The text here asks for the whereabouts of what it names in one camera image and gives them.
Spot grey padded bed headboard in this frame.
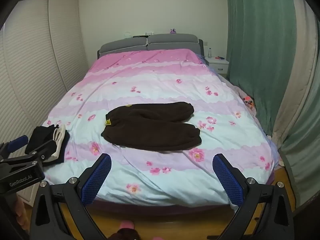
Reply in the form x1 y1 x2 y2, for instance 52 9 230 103
97 33 204 60

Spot pink fluffy slipper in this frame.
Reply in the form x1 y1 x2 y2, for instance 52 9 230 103
119 220 136 230

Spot pink floral blanket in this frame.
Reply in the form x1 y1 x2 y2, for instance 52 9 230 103
40 48 279 209

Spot white folded garment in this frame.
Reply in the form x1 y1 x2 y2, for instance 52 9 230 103
44 124 66 162

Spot green curtain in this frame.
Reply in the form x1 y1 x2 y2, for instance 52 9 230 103
225 0 298 136
279 85 320 205

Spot white louvered wardrobe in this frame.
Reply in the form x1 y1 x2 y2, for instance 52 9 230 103
0 0 89 203

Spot black folded garment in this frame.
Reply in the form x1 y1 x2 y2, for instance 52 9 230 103
25 124 60 155

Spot dark navy folded garment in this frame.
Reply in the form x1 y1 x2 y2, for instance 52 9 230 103
44 130 71 166

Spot beige curtain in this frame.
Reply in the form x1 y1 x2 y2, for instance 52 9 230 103
271 0 320 143

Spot white nightstand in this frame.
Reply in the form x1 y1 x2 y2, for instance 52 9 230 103
205 56 230 75

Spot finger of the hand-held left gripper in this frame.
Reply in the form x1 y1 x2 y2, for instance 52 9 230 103
0 135 29 159
0 140 57 167

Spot dark brown pants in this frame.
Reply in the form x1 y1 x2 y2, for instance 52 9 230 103
101 102 202 152

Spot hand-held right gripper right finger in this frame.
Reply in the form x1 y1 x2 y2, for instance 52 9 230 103
212 153 296 240

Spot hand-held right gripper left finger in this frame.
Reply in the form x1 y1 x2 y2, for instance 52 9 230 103
29 153 112 240

